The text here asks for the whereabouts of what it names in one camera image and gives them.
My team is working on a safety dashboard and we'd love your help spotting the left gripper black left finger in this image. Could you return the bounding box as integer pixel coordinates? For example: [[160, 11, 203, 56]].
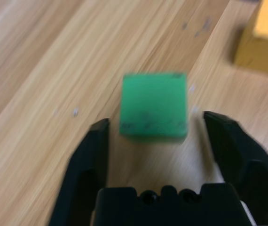
[[48, 118, 110, 226]]

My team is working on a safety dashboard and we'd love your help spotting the green wooden cube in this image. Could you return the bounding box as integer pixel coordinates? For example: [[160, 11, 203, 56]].
[[119, 71, 188, 143]]

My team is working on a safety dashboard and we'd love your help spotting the yellow wooden cube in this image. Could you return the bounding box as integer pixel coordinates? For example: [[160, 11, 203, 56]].
[[232, 0, 268, 76]]

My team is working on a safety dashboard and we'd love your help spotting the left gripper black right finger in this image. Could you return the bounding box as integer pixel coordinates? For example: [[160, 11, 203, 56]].
[[203, 111, 268, 226]]

